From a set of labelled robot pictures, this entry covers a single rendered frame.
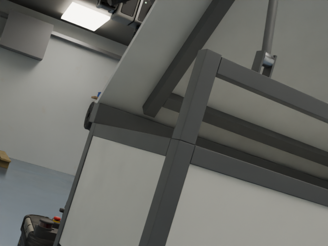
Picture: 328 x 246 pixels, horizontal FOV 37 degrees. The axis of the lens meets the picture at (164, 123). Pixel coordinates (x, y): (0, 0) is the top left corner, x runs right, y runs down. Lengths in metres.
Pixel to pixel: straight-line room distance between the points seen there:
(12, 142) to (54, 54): 1.76
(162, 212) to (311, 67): 0.85
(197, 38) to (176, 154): 0.52
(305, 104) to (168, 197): 0.40
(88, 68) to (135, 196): 8.31
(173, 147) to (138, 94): 0.57
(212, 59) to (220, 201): 0.31
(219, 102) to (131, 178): 0.58
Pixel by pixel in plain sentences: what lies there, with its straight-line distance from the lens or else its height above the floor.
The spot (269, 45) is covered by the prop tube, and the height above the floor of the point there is 1.07.
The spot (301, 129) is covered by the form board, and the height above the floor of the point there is 1.01.
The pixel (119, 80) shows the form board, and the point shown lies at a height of 0.95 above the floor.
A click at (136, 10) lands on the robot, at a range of 2.56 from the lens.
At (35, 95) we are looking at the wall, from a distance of 9.24.
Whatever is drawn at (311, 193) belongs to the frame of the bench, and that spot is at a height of 0.78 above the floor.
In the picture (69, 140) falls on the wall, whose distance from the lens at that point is 9.32.
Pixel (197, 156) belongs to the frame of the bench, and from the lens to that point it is 1.04.
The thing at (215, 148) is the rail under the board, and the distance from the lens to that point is 1.75.
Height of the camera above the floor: 0.75
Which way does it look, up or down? 4 degrees up
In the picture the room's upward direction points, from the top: 17 degrees clockwise
